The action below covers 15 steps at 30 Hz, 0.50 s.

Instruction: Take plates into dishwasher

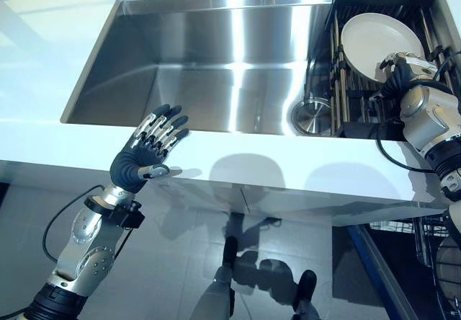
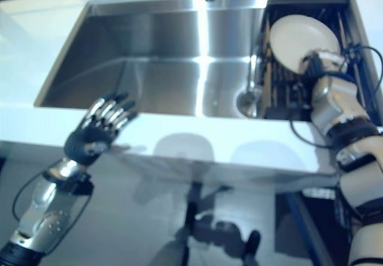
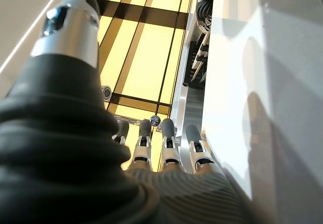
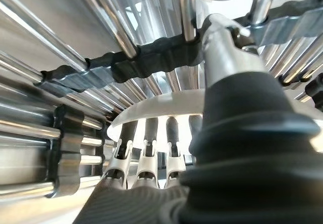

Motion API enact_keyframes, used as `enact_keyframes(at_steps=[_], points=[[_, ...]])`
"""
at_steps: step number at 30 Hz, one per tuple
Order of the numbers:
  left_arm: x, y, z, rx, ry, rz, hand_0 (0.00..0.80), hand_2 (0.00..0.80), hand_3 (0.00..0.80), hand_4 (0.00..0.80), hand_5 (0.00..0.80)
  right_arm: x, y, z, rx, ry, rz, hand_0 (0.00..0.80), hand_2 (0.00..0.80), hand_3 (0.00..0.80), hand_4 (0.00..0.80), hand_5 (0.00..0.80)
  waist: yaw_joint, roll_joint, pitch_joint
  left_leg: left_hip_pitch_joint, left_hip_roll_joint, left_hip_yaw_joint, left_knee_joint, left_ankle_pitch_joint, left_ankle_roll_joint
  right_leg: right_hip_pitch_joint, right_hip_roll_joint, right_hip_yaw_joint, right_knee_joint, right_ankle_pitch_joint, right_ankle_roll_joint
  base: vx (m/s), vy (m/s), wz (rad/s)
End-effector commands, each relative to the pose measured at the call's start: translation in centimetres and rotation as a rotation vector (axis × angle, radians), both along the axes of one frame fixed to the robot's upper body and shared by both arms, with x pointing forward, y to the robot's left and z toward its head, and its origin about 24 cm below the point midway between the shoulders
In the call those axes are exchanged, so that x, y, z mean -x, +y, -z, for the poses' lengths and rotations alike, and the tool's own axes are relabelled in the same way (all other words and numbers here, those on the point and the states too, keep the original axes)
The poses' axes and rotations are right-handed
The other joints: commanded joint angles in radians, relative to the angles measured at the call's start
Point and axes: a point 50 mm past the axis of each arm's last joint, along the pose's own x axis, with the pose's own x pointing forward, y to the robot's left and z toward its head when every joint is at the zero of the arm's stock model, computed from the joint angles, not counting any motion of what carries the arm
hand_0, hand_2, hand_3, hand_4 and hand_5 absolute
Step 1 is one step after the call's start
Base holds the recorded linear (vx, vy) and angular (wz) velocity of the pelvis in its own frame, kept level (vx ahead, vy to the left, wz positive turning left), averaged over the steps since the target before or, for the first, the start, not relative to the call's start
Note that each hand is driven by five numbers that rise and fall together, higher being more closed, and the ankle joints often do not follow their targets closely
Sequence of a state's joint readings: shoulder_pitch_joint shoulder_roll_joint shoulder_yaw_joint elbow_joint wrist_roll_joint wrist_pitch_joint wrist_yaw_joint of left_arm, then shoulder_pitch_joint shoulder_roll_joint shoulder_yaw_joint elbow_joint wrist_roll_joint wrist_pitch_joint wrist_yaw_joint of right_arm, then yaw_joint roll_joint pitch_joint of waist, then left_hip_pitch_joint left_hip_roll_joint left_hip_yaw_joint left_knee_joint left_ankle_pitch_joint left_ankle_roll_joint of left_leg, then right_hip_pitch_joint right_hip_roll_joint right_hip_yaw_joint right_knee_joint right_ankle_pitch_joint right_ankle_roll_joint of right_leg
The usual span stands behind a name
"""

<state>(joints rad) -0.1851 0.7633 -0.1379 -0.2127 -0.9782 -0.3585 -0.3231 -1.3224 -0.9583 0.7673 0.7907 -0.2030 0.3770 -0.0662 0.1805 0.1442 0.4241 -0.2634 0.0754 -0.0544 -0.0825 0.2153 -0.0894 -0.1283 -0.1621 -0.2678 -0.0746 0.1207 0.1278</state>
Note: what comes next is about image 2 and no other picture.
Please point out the robot right leg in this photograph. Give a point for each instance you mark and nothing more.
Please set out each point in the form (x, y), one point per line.
(253, 240)

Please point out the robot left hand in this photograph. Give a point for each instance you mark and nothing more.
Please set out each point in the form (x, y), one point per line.
(80, 144)

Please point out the round steel sink drain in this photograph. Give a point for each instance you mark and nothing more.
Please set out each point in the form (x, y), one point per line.
(243, 102)

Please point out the stainless steel sink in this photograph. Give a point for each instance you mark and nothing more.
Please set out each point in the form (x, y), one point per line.
(149, 62)

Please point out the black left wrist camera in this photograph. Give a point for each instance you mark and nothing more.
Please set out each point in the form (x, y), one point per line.
(80, 185)

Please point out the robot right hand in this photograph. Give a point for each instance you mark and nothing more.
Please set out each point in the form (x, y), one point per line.
(326, 62)

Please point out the black dish drying rack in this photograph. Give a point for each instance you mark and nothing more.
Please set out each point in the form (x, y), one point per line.
(281, 83)

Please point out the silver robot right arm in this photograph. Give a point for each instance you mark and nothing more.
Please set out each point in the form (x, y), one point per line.
(335, 95)

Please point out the beige ceramic plate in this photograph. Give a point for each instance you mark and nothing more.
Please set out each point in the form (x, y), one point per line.
(299, 38)

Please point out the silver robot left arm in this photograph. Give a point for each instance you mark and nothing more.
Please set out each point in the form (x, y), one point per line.
(51, 218)

